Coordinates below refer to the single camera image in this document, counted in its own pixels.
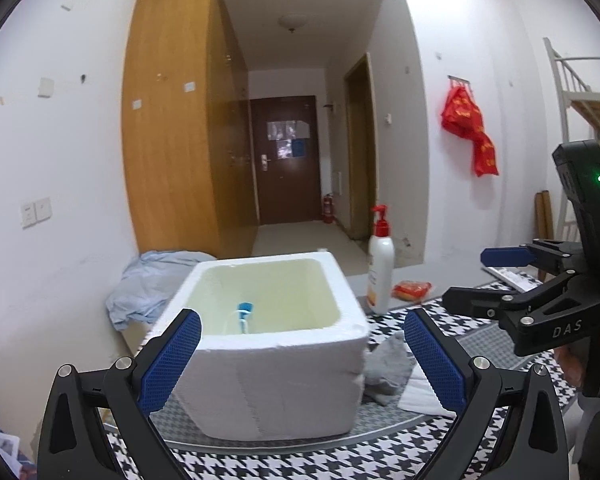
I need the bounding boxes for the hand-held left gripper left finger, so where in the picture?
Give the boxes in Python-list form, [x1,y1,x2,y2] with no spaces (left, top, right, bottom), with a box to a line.
[35,308,203,480]

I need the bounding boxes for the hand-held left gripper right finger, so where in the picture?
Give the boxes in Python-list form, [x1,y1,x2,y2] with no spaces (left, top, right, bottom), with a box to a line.
[402,307,571,480]

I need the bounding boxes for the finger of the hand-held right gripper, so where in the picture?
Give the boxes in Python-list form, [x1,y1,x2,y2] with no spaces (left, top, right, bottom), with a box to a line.
[441,270,588,328]
[480,240,588,273]

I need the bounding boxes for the blue face mask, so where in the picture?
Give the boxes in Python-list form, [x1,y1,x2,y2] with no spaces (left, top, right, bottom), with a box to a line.
[223,301,255,335]

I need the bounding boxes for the white foam box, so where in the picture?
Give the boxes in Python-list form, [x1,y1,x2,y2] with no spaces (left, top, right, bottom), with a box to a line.
[141,251,370,442]

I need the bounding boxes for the person's right hand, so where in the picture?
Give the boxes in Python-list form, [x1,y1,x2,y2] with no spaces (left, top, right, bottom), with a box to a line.
[552,344,588,392]

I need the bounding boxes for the white remote control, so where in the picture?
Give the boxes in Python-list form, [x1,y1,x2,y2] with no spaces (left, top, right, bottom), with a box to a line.
[482,264,536,292]

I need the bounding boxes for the white towel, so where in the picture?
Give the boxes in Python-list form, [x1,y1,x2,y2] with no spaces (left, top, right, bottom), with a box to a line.
[397,360,456,416]

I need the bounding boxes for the white storage box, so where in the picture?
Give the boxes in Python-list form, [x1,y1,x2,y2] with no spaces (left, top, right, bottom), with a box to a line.
[120,322,153,356]

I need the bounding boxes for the grey sock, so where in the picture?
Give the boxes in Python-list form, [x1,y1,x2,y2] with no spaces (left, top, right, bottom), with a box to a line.
[364,334,415,406]

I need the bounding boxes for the wooden boards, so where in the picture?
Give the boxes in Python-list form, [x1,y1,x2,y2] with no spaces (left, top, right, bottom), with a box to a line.
[534,190,553,261]

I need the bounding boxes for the red snack packet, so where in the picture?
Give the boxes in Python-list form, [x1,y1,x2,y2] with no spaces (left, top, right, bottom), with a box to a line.
[391,280,432,301]

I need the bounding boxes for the light blue cloth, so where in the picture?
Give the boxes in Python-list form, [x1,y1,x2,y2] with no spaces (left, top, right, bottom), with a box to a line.
[105,250,218,331]

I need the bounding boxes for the small red plastic bag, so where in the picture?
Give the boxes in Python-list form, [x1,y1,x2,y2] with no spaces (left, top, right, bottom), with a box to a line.
[470,132,499,177]

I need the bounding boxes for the white lotion pump bottle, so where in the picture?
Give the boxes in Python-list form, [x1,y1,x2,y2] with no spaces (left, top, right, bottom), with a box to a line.
[366,204,395,315]

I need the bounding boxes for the houndstooth tablecloth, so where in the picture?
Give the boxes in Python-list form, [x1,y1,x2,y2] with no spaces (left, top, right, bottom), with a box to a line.
[102,280,581,480]

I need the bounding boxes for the large red plastic bag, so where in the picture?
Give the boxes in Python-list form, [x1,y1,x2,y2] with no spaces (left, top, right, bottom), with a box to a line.
[440,86,483,138]

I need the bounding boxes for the person's dark clothing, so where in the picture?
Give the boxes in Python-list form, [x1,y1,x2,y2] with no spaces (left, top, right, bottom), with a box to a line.
[565,390,600,480]

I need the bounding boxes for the printed paper sheets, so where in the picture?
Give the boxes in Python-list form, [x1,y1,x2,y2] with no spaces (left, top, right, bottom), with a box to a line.
[0,427,22,471]

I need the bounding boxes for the wooden wardrobe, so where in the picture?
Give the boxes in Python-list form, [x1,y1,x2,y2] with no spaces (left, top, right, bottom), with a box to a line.
[121,0,261,261]

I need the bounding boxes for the dark brown entrance door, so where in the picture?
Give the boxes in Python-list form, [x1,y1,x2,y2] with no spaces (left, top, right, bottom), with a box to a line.
[250,95,321,225]

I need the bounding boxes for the door paper notices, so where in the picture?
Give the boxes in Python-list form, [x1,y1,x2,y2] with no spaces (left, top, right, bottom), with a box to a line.
[266,120,311,158]

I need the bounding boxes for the ceiling lamp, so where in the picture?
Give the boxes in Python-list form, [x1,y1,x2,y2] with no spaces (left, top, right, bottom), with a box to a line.
[278,14,311,33]

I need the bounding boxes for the white bunk bed frame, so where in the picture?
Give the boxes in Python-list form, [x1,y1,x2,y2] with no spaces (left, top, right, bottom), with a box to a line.
[543,37,600,241]

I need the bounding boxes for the wooden side door frame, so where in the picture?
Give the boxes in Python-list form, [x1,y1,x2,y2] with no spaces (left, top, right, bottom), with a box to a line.
[343,52,378,241]

